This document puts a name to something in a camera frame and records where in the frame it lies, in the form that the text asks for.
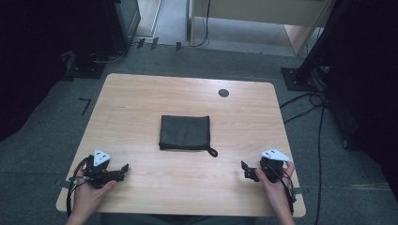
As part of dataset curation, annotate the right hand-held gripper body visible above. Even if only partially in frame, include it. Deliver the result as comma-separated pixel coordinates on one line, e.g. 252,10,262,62
258,148,295,184

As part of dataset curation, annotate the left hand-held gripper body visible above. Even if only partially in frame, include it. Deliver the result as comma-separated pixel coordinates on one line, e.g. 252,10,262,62
74,148,124,189

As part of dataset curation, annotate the dark grey cloth with loop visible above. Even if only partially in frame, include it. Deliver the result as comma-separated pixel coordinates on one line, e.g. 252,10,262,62
158,114,220,158

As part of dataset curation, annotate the person's right hand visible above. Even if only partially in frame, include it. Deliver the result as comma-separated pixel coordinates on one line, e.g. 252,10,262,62
254,161,297,218

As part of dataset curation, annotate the person's left hand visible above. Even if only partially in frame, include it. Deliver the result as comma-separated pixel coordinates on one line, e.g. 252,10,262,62
69,168,118,220

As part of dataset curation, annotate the black angled floor tape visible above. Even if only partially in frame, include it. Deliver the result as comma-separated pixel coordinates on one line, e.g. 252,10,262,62
78,97,93,117

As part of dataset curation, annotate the person's lap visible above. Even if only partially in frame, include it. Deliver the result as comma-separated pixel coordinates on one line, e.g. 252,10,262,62
99,213,257,225

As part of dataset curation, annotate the black metal stand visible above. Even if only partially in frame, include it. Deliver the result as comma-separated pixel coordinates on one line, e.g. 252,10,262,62
280,0,348,93

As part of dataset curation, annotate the black stand base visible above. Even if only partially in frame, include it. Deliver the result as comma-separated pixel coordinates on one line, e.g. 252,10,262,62
60,51,108,81

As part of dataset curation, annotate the dark cabinet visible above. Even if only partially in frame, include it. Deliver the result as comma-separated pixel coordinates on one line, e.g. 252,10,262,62
104,0,142,54

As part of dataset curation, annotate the light wooden desk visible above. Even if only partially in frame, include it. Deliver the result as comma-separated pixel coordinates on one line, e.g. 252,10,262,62
189,0,333,56

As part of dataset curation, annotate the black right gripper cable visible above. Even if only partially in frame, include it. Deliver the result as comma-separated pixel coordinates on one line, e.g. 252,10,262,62
271,167,298,216

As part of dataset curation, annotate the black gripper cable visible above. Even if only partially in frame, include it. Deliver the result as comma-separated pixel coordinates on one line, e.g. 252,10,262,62
65,155,93,218
271,167,298,216

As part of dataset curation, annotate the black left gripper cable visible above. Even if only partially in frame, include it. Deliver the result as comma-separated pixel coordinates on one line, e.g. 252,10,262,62
65,155,93,218

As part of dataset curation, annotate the long black floor cable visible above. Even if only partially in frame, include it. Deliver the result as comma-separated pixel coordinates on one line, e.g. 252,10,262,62
314,104,328,225

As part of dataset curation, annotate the black hanging cable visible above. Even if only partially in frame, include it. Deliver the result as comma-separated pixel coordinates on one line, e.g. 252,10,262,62
187,0,211,49

